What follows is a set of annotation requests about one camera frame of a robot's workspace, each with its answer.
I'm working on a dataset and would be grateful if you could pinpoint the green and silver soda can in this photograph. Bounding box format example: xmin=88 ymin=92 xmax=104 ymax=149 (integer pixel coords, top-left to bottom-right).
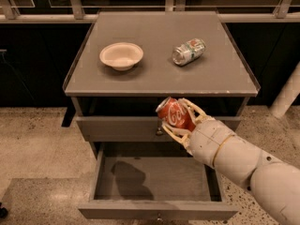
xmin=172 ymin=38 xmax=206 ymax=67

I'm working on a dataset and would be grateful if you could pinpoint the black caster wheel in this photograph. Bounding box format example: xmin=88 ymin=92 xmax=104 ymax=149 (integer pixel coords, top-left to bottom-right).
xmin=0 ymin=203 xmax=8 ymax=218

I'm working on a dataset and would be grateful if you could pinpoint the white pillar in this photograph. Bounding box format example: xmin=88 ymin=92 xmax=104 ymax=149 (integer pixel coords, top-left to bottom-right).
xmin=270 ymin=62 xmax=300 ymax=118

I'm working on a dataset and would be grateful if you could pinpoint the brass middle drawer knob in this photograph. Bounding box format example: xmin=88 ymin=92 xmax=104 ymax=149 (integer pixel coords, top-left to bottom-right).
xmin=157 ymin=213 xmax=163 ymax=222

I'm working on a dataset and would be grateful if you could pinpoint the red coke can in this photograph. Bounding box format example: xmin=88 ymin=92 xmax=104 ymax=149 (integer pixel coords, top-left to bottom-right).
xmin=156 ymin=97 xmax=195 ymax=131

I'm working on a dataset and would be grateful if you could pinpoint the metal window railing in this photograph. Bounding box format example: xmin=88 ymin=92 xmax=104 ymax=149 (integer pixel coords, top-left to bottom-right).
xmin=0 ymin=0 xmax=300 ymax=23

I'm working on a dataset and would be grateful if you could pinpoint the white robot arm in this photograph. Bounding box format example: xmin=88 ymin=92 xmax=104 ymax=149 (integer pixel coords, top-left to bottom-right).
xmin=156 ymin=97 xmax=300 ymax=225

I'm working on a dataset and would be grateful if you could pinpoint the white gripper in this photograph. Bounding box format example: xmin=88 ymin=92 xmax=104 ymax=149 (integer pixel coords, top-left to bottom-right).
xmin=162 ymin=98 xmax=235 ymax=167

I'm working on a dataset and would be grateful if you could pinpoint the grey open middle drawer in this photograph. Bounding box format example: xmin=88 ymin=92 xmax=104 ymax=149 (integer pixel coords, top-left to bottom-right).
xmin=79 ymin=142 xmax=237 ymax=220

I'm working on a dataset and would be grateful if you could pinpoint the grey closed top drawer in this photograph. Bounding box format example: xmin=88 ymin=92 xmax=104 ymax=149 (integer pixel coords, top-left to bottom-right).
xmin=75 ymin=115 xmax=242 ymax=143

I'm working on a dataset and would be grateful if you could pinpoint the brass top drawer knob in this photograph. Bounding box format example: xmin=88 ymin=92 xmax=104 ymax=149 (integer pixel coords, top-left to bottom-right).
xmin=156 ymin=127 xmax=164 ymax=136

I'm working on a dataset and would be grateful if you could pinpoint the grey wooden drawer cabinet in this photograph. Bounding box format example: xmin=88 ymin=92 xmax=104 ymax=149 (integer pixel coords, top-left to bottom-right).
xmin=62 ymin=10 xmax=262 ymax=161

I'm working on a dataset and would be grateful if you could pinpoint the brass drawer knob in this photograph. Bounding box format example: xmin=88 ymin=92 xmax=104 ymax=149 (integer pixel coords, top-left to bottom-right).
xmin=157 ymin=213 xmax=163 ymax=222
xmin=156 ymin=127 xmax=164 ymax=136

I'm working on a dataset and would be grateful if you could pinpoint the white paper bowl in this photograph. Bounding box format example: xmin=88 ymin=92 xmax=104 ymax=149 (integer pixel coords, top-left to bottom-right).
xmin=99 ymin=42 xmax=143 ymax=71

